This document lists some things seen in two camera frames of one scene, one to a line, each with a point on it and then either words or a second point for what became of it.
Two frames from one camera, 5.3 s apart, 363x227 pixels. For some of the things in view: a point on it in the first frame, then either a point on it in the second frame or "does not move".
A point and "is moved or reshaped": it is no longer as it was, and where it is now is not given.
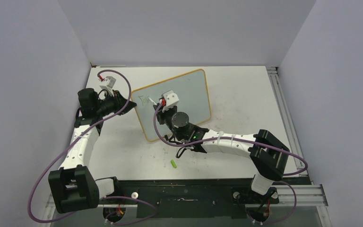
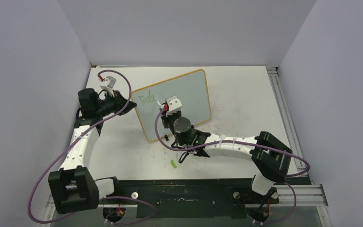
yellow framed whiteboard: [192, 88] does not move
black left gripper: [120, 101] does not move
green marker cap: [173, 162] does not move
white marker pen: [153, 101] is moved or reshaped
